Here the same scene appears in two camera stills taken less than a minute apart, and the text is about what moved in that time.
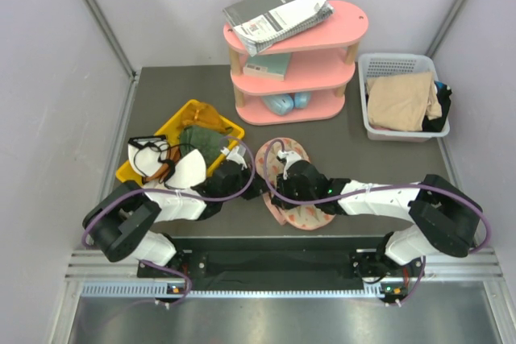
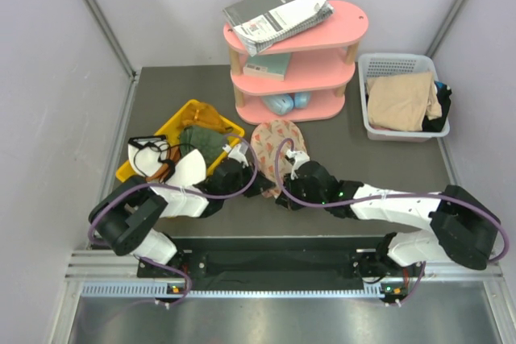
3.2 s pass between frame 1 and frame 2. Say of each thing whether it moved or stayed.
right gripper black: stayed
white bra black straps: stayed
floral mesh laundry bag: moved
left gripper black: stayed
